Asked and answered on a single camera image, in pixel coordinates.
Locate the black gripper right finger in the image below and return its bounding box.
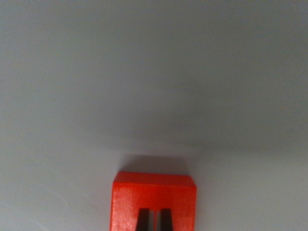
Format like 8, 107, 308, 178
156, 208, 175, 231

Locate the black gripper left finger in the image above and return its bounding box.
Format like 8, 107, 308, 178
136, 208, 155, 231

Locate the red cube block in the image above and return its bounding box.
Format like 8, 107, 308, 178
109, 171, 198, 231

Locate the grey plastic bin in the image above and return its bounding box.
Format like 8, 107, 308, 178
0, 0, 308, 231

